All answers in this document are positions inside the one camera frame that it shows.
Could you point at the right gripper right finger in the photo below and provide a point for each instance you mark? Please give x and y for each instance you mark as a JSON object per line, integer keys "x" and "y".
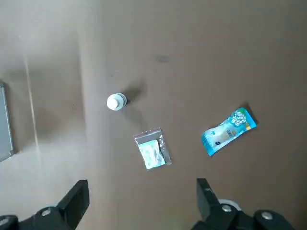
{"x": 225, "y": 219}

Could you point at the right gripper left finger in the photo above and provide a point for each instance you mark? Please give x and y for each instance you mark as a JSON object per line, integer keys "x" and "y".
{"x": 48, "y": 219}

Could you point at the silver aluminium medicine case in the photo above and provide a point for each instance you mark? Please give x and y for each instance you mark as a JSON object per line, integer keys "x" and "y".
{"x": 4, "y": 124}

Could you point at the blue plastic packet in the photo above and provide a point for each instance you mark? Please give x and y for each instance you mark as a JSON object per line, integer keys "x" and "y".
{"x": 226, "y": 133}

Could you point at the clear zip bag white pad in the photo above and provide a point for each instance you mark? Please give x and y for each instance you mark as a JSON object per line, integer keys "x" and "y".
{"x": 152, "y": 149}

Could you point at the white plastic bottle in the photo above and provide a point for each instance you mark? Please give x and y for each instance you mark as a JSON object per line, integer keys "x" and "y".
{"x": 115, "y": 102}

